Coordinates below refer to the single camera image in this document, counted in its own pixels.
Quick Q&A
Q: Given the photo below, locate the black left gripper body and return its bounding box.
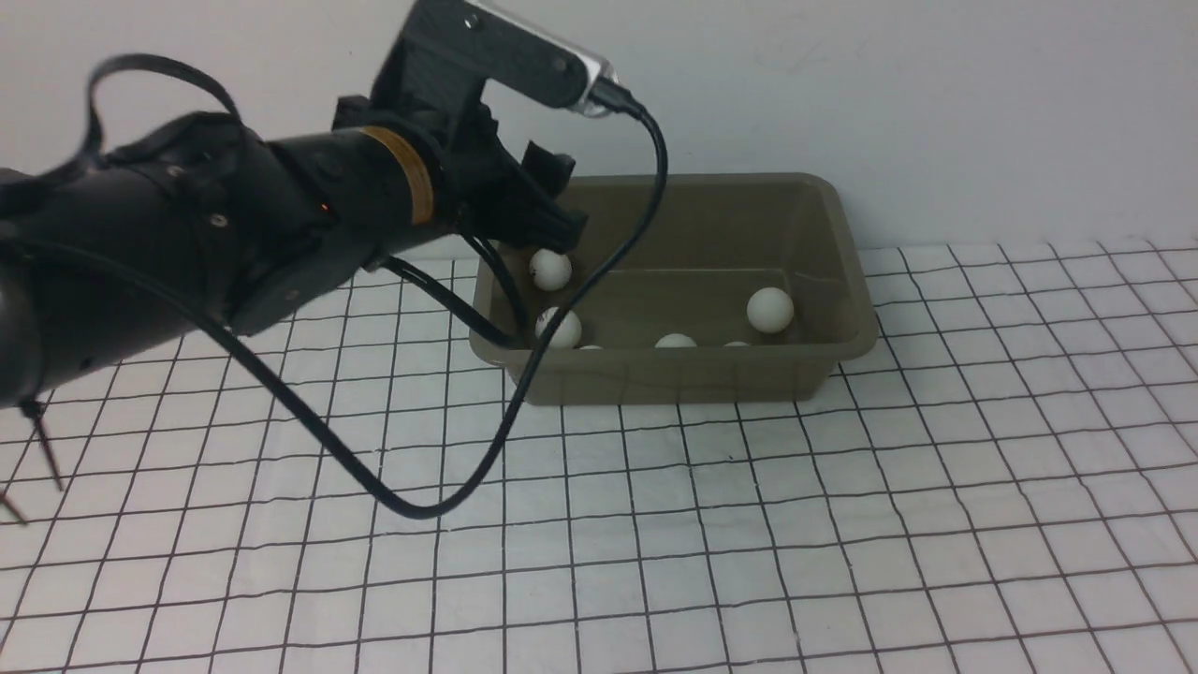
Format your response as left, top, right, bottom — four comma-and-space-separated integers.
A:
332, 95, 588, 255

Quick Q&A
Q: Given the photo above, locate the plain white ball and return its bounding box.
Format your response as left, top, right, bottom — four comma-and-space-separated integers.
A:
534, 306, 583, 350
528, 249, 574, 293

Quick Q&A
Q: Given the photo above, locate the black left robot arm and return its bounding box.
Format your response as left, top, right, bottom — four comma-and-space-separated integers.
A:
4, 95, 587, 406

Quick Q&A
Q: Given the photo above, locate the olive plastic storage bin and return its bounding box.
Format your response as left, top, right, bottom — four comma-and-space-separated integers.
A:
526, 172, 881, 406

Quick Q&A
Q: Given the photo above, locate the white black-grid tablecloth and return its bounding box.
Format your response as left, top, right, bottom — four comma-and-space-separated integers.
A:
1, 239, 1197, 673

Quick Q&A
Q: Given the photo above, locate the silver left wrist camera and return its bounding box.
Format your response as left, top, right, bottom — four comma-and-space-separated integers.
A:
369, 1, 617, 119

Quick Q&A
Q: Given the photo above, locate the black left camera cable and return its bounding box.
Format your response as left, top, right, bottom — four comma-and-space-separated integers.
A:
0, 80, 668, 520

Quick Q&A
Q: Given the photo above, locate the black cable tie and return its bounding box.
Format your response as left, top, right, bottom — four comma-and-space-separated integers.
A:
0, 397, 66, 526

